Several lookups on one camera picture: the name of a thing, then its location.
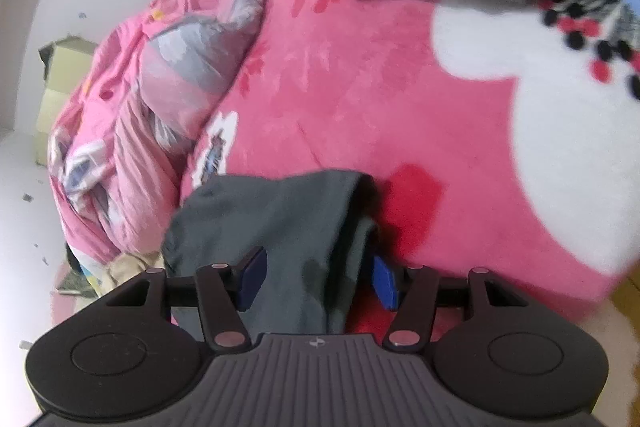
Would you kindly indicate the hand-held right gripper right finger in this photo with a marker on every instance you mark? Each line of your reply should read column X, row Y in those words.
column 386, row 284

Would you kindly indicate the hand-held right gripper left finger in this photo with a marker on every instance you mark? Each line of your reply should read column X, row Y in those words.
column 252, row 279

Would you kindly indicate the dark grey shorts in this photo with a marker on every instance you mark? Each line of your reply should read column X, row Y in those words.
column 290, row 227

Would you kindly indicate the tan crumpled cloth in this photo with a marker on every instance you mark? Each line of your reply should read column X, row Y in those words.
column 132, row 269

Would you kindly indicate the green printed cloth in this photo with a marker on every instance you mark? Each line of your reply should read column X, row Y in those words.
column 80, row 283

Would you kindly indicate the pink floral bed sheet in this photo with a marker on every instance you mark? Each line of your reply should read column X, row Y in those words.
column 360, row 107

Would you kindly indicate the pink printed quilt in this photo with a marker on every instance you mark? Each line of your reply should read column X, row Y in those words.
column 150, row 107

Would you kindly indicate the cardboard box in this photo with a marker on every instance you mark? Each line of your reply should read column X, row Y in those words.
column 62, row 87

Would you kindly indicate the black red dotted cloth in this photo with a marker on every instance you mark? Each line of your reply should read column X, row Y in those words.
column 595, row 7

